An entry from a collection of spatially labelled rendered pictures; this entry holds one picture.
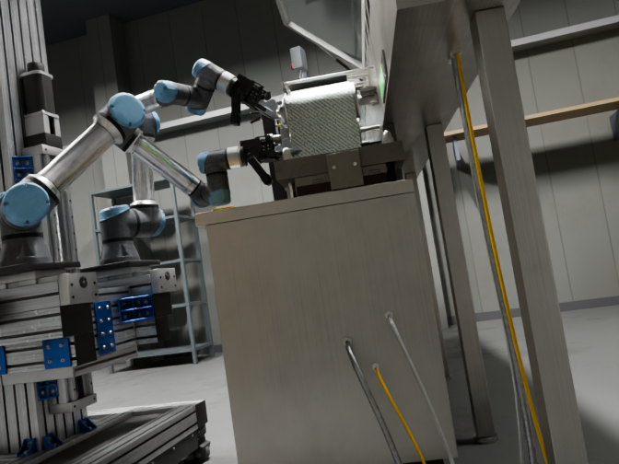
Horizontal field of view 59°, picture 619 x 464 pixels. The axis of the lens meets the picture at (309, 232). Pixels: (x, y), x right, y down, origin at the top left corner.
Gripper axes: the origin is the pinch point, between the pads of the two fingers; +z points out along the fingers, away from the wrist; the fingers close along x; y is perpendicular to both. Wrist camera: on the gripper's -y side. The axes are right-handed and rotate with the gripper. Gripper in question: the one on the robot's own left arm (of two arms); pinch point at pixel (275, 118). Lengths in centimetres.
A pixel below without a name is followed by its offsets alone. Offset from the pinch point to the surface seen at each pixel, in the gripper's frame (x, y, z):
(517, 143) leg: -82, 7, 67
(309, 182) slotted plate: -23.5, -15.7, 26.2
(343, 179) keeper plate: -26.5, -9.7, 35.1
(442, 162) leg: 8, 18, 59
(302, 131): -4.8, 0.1, 11.8
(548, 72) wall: 331, 216, 108
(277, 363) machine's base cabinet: -30, -66, 47
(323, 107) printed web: -4.8, 11.0, 13.9
